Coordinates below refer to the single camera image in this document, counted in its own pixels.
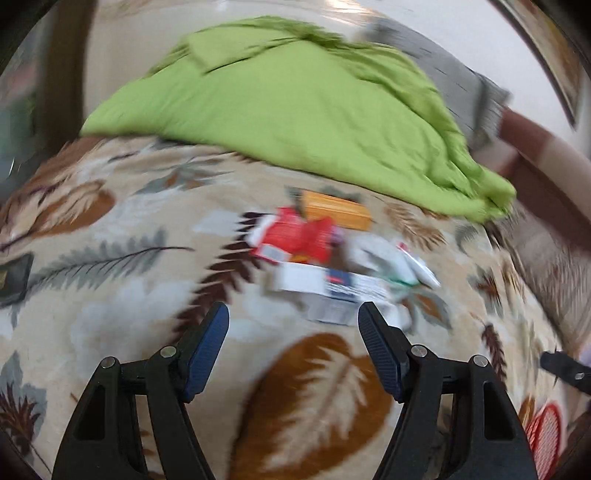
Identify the green quilt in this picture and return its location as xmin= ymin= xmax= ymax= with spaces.
xmin=79 ymin=16 xmax=517 ymax=224

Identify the dark flat rectangular object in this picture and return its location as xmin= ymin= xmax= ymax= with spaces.
xmin=0 ymin=253 xmax=35 ymax=308

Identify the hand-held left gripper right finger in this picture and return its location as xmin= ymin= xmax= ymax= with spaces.
xmin=358 ymin=301 xmax=539 ymax=480

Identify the white cardboard carton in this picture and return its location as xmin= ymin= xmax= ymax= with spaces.
xmin=265 ymin=262 xmax=398 ymax=326

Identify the leaf print blanket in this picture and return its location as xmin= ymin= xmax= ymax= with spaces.
xmin=0 ymin=134 xmax=591 ymax=480

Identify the orange cardboard box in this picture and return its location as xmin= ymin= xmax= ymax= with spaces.
xmin=300 ymin=190 xmax=374 ymax=232

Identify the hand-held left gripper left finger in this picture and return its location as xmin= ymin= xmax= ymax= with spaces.
xmin=51 ymin=302 xmax=230 ymax=480

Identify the grey quilted pillow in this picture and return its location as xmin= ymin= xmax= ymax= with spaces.
xmin=365 ymin=18 xmax=513 ymax=151

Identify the brown upholstered headboard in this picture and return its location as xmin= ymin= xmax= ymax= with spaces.
xmin=480 ymin=108 xmax=591 ymax=250

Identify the red plastic basket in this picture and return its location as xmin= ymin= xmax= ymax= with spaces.
xmin=524 ymin=401 xmax=566 ymax=467

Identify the dark wooden post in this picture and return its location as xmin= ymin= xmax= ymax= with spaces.
xmin=44 ymin=0 xmax=98 ymax=153

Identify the framed wall picture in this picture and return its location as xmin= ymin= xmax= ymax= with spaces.
xmin=492 ymin=0 xmax=585 ymax=125

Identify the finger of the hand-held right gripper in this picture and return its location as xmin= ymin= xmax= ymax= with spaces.
xmin=540 ymin=351 xmax=591 ymax=395

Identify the red snack wrapper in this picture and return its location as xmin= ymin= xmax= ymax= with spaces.
xmin=295 ymin=216 xmax=343 ymax=266

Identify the small red pack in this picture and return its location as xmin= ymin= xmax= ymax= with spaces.
xmin=248 ymin=207 xmax=305 ymax=265

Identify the striped beige pillow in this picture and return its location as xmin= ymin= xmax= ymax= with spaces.
xmin=489 ymin=208 xmax=591 ymax=356

